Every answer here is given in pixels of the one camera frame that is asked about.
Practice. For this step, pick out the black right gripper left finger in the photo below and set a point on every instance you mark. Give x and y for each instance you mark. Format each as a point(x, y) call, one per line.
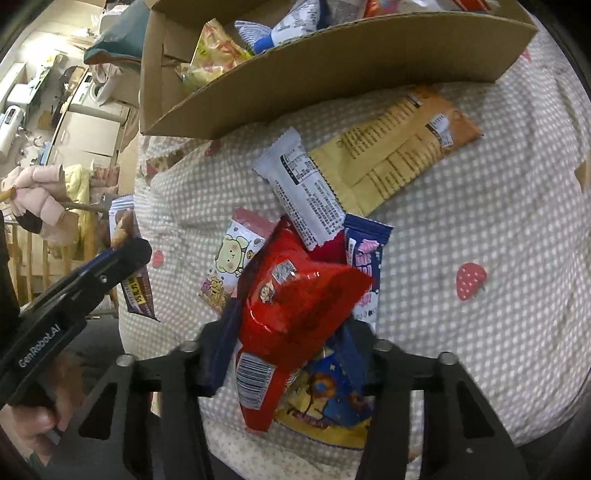
point(142, 421)

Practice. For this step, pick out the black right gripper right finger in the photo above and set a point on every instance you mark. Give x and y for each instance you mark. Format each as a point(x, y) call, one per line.
point(462, 436)

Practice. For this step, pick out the red snack bag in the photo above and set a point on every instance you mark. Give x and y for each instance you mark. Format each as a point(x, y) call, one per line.
point(293, 304)

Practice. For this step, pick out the brown cookie snack packet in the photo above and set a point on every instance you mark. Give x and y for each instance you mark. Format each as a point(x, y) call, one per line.
point(135, 252)

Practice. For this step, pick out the pink cartoon dog snack packet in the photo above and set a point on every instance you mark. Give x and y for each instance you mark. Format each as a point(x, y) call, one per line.
point(245, 236)

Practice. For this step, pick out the white grey snack packet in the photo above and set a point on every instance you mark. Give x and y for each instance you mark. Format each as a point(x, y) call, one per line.
point(303, 192)

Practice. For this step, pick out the orange yellow long snack bag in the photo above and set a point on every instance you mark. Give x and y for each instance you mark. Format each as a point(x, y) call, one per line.
point(369, 163)

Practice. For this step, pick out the blue white snack bag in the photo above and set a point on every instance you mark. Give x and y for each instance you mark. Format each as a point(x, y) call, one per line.
point(305, 17)

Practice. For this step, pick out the person's left hand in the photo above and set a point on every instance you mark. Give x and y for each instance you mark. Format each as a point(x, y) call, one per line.
point(63, 383)

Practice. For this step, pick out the blue yellow cartoon snack bag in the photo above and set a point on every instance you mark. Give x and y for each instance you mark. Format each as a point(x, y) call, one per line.
point(323, 404)

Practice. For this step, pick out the pink puffy jacket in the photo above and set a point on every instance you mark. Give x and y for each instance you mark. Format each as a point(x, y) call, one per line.
point(37, 203)

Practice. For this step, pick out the dark blue pink snack packet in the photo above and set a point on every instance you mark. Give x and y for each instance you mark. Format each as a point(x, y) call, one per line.
point(365, 241)

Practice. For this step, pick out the checkered strawberry print bedspread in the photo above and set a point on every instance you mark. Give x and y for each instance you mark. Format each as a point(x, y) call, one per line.
point(490, 252)

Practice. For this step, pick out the white washing machine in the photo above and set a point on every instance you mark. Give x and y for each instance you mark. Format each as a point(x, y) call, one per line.
point(90, 99)

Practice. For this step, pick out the teal cushion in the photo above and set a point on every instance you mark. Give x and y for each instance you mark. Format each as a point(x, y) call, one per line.
point(122, 42)

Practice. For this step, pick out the yellow green snack bag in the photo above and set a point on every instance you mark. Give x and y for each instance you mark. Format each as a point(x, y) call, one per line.
point(216, 53)

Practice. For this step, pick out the brown cardboard box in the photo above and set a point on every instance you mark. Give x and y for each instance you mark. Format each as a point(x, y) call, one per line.
point(352, 58)

